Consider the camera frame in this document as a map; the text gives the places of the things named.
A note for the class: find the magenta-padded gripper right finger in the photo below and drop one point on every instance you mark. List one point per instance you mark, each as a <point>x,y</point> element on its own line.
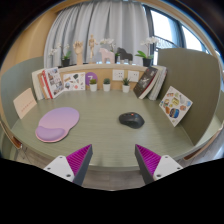
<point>166,165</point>

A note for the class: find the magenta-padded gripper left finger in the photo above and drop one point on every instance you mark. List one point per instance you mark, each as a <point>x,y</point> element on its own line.
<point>60,166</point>

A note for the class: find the black computer mouse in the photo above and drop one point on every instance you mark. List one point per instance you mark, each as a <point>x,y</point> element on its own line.
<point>131,120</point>

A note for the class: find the purple mouse pad with wrist rest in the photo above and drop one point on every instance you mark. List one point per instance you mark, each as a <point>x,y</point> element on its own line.
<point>58,121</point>

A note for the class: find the colourful sticker sheet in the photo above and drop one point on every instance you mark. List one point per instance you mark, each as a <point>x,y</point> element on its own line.
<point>175,106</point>

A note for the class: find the beige card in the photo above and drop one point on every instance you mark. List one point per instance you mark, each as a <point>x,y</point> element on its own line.
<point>24,103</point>

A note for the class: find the thick white book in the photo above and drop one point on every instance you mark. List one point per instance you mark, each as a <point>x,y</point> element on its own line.
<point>157,83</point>

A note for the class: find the orange book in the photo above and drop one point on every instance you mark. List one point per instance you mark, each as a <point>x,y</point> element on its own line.
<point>41,85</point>

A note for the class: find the white book with red edge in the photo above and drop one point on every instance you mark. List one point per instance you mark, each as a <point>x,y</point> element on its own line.
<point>163,81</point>

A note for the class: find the colourful cover magazine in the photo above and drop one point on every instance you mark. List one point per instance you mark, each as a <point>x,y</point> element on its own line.
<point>54,81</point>

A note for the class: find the dark cover book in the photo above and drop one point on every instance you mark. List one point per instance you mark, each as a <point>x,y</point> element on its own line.
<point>145,82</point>

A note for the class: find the small succulent in white pot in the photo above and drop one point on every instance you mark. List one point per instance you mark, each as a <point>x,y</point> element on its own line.
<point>106,87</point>
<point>126,88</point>
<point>93,87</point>

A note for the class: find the white card with small pictures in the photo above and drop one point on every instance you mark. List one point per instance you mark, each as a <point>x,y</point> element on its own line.
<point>74,81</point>

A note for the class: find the green desk divider panel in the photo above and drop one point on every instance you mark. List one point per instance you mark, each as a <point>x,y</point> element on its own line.
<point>16,78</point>
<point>193,76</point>

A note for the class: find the round purple sign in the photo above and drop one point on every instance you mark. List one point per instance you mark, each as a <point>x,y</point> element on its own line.
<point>90,77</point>

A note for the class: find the white orchid in black pot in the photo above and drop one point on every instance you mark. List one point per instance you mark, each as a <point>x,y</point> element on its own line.
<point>107,41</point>
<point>146,62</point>
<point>65,62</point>

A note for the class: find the wooden desk shelf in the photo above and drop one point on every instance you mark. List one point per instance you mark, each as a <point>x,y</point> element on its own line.
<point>100,67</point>

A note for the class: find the wooden hand model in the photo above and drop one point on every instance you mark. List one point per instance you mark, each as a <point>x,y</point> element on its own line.
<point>78,50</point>

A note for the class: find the dark horse figurine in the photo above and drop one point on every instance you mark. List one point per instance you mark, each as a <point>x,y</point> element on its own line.
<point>125,54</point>

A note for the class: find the pink horse figurine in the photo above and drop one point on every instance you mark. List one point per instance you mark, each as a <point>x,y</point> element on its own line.
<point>106,54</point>

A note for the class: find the wooden mannequin figure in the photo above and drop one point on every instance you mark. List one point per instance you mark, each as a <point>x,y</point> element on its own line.
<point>92,45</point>

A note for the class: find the window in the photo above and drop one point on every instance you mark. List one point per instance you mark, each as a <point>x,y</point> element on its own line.
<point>163,26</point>

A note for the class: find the grey curtain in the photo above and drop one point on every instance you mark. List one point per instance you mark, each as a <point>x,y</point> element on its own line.
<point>100,23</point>

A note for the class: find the white wall socket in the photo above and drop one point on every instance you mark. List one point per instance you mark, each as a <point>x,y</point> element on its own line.
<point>133,76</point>
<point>118,75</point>

